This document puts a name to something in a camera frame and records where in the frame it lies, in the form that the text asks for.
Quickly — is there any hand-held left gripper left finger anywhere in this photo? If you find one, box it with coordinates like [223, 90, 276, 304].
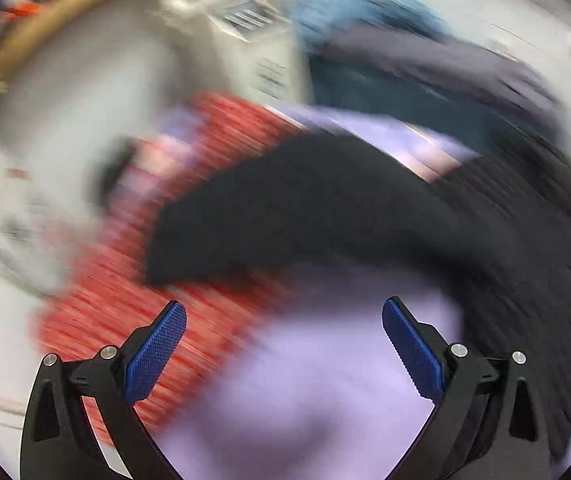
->
[19, 300, 187, 480]

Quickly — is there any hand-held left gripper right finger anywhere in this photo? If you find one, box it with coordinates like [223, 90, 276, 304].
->
[382, 296, 552, 480]

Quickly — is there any black quilted jacket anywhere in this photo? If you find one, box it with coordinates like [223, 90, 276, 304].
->
[145, 132, 571, 461]

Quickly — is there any blue and grey clothes pile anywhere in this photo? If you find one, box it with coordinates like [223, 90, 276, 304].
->
[315, 25, 566, 126]

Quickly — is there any red patterned cloth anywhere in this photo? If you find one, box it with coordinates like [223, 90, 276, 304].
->
[35, 91, 311, 436]

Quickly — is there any purple floral bedsheet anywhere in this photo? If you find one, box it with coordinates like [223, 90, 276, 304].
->
[155, 102, 571, 480]

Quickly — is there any dark teal cloth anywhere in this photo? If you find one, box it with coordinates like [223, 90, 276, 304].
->
[310, 55, 516, 156]

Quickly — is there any wooden shelf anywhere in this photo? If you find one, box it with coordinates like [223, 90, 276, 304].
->
[0, 0, 153, 111]

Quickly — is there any teal blue quilt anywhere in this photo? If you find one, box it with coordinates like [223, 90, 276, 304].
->
[293, 0, 451, 56]

